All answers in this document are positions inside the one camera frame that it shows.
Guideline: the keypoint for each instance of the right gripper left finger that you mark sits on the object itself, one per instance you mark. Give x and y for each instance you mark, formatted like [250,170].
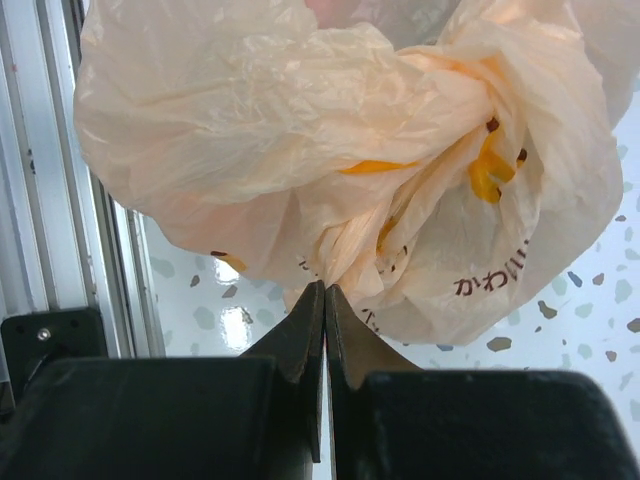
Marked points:
[254,416]

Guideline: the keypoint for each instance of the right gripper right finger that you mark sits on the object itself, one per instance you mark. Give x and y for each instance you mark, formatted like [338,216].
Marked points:
[391,419]

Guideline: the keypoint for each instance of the orange translucent plastic bag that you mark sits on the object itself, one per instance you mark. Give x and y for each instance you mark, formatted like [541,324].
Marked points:
[439,161]

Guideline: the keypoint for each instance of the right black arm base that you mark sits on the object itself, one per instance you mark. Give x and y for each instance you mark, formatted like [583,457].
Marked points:
[33,341]

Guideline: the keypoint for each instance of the aluminium mounting rail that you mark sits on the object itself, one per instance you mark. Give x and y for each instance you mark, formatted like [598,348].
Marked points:
[65,243]

